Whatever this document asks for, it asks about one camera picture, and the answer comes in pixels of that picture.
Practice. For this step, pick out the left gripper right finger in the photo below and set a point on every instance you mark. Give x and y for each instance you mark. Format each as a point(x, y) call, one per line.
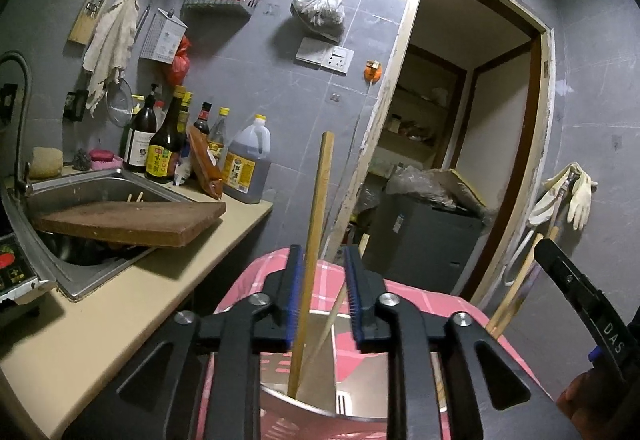
point(447, 377)

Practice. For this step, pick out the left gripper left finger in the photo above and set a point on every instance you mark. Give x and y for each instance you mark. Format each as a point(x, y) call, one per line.
point(198, 376)

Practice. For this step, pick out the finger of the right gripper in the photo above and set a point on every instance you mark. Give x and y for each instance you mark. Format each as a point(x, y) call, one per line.
point(616, 343)

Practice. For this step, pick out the long chopstick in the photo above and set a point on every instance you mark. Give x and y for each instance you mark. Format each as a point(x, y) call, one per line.
point(311, 255)

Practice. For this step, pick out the chopsticks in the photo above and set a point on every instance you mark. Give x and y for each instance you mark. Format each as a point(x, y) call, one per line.
point(520, 288)

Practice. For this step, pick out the right hand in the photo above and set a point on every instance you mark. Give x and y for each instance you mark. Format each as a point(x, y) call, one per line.
point(600, 406)

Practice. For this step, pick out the short chopstick in basket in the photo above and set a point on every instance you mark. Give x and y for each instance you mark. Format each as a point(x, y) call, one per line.
point(327, 327)

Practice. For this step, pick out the white plastic utensil basket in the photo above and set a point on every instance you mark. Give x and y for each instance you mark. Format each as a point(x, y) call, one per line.
point(342, 395)

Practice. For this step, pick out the dark cabinet in doorway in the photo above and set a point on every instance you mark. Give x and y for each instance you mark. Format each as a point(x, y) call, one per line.
point(420, 244)

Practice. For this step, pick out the pink checkered tablecloth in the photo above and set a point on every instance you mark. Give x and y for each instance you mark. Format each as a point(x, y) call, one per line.
point(325, 289)

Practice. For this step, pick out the brown cutting board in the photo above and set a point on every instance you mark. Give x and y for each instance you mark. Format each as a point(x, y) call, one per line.
point(149, 224)

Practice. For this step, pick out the large oil jug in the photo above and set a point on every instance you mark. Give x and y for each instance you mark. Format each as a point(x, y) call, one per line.
point(247, 162)

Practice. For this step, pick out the steel sink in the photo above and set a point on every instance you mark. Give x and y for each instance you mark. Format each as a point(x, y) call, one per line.
point(76, 266)

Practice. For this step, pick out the brown snack packet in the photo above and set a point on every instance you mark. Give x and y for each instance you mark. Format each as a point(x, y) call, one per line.
point(207, 172)

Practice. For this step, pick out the beige countertop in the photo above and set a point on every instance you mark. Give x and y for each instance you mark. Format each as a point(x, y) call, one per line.
point(59, 361)

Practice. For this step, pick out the dark soy sauce bottle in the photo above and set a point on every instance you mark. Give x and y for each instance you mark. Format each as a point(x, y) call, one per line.
point(165, 145)

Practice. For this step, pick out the black bottle white label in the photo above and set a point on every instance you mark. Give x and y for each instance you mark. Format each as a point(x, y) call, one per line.
point(142, 129)

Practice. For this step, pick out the red plastic bag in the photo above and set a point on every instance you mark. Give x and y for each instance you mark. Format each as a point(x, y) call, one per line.
point(175, 72)

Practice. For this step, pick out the white hanging towel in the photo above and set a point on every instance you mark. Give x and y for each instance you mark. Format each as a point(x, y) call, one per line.
point(107, 57)

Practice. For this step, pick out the metal box grater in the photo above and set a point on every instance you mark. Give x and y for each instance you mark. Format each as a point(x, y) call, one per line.
point(163, 38)

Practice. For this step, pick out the hanging plastic bag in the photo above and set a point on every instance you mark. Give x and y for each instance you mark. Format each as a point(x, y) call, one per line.
point(325, 18)

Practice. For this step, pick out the white gloves on wall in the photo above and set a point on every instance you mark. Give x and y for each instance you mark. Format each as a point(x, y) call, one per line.
point(573, 184)

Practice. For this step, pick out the wooden door frame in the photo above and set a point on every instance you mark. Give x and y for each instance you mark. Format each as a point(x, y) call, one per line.
point(469, 86)

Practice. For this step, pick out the orange wall hook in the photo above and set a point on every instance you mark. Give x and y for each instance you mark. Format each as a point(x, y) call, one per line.
point(373, 72)

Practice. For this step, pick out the wall socket plate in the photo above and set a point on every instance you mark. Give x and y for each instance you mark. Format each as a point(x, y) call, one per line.
point(323, 54)

